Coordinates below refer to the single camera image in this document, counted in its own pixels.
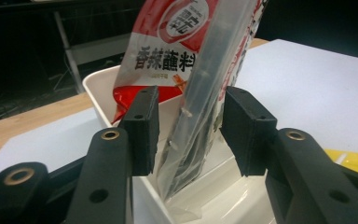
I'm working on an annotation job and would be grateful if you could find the white plastic box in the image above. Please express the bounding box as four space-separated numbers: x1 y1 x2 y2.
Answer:
82 64 278 224

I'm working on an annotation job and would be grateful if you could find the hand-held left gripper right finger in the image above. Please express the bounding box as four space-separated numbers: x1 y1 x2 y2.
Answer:
219 86 358 224

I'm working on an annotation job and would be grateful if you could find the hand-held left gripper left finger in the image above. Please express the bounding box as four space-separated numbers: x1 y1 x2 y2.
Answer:
66 85 160 224

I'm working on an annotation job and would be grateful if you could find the red seasoning packet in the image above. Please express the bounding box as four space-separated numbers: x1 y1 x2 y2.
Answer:
111 0 220 125

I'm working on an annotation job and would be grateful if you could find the yellow packet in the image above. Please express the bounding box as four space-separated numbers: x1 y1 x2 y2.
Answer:
324 148 358 176

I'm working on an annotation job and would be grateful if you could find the clear bag of dark dried food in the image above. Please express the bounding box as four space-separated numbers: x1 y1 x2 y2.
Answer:
156 0 270 224

